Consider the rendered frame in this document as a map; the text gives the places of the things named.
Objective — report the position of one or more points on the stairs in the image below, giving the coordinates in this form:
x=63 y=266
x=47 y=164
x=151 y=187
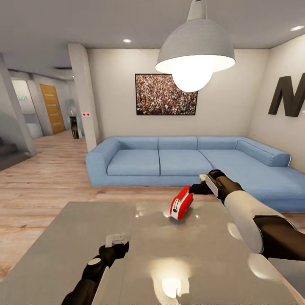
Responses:
x=10 y=155

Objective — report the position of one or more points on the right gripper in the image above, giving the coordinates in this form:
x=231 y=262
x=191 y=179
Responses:
x=199 y=189

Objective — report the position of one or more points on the picture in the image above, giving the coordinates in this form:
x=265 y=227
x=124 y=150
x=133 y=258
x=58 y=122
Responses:
x=157 y=94

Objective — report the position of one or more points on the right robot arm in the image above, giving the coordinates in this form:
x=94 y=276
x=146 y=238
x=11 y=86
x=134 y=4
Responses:
x=264 y=230

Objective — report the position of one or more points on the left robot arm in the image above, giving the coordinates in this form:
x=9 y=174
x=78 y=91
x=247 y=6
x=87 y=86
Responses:
x=90 y=288

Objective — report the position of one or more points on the standing mirror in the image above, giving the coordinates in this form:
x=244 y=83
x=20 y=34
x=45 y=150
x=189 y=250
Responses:
x=73 y=119

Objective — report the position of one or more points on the radio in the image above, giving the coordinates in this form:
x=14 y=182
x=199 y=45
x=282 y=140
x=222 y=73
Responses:
x=181 y=203

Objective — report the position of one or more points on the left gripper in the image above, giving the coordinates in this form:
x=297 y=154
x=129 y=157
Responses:
x=117 y=251

